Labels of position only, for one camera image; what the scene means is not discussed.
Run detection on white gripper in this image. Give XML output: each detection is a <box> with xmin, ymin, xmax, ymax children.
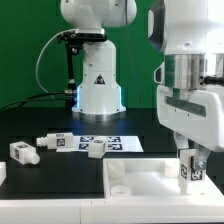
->
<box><xmin>157</xmin><ymin>85</ymin><xmax>224</xmax><ymax>171</ymax></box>

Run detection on white square table top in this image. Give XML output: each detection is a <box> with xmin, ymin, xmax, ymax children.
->
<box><xmin>103</xmin><ymin>158</ymin><xmax>222</xmax><ymax>198</ymax></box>

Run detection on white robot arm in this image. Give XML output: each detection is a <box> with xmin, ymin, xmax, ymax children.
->
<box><xmin>147</xmin><ymin>0</ymin><xmax>224</xmax><ymax>171</ymax></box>

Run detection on paper sheet with markers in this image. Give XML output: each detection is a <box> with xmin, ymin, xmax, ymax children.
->
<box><xmin>57</xmin><ymin>135</ymin><xmax>143</xmax><ymax>152</ymax></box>

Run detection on white block left edge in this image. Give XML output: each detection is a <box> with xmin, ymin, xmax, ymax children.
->
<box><xmin>0</xmin><ymin>162</ymin><xmax>7</xmax><ymax>186</ymax></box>

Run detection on black cables on table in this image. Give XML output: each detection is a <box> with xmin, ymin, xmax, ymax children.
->
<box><xmin>0</xmin><ymin>91</ymin><xmax>78</xmax><ymax>113</ymax></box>

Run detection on grey cable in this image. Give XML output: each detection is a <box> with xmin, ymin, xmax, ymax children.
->
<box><xmin>35</xmin><ymin>28</ymin><xmax>77</xmax><ymax>95</ymax></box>

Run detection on black camera on stand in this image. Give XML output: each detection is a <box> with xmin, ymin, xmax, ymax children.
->
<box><xmin>57</xmin><ymin>29</ymin><xmax>107</xmax><ymax>96</ymax></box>

